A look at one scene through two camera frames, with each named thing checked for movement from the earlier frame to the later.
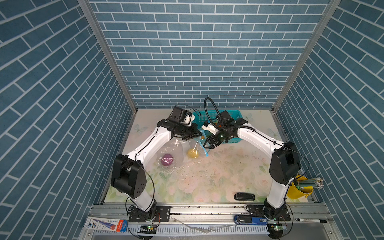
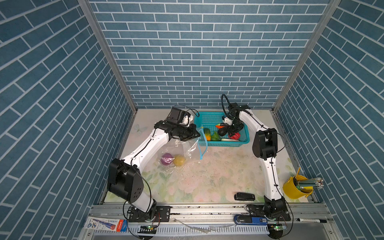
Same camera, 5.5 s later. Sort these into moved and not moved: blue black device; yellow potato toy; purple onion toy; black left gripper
Moved: yellow potato toy
Not moved: black left gripper; blue black device; purple onion toy
